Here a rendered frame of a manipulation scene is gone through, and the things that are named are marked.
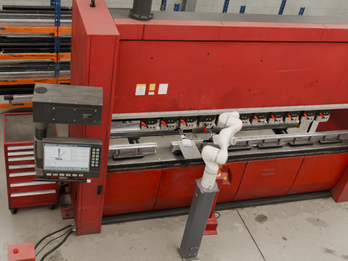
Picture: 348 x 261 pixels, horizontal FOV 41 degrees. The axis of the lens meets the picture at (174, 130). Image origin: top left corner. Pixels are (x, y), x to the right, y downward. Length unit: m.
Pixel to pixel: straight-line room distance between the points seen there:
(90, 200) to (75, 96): 1.47
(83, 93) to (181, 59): 1.04
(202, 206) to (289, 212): 1.75
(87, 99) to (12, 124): 1.50
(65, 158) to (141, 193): 1.41
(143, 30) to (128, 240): 2.27
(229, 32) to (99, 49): 1.18
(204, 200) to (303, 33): 1.79
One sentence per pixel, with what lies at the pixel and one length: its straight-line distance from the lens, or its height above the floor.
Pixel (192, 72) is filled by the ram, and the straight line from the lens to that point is 4.22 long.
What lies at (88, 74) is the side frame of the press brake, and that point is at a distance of 3.73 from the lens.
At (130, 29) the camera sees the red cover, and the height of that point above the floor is 2.25.
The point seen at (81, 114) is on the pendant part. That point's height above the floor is 1.85.
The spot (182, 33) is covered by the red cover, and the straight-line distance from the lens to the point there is 3.97.
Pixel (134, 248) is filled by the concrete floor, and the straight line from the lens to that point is 4.95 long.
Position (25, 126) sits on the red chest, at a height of 0.98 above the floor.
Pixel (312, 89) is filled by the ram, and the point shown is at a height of 1.60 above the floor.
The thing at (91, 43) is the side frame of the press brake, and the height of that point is 2.23.
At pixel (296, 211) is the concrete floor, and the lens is 5.90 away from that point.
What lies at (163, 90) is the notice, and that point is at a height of 1.64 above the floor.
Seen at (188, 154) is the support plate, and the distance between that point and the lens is 4.57.
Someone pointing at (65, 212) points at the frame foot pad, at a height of 0.02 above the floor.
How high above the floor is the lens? 3.86
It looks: 36 degrees down
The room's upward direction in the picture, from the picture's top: 11 degrees clockwise
